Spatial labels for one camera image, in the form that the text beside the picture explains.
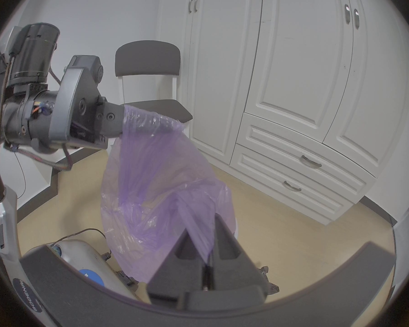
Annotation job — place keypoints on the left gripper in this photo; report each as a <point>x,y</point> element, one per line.
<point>24,121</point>

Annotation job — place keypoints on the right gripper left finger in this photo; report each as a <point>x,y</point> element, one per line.
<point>170,278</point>

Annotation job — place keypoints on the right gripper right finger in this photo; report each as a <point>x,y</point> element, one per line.
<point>238,274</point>

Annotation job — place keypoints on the purple plastic bag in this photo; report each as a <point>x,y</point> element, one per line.
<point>150,189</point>

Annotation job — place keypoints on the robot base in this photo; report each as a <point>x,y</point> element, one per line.
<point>75,257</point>

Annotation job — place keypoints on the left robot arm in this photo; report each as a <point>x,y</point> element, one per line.
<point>34,56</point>

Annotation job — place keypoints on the white chair with grey cushions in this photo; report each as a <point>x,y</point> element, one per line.
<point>146,58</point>

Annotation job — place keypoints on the white wardrobe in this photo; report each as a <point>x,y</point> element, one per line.
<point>293,80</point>

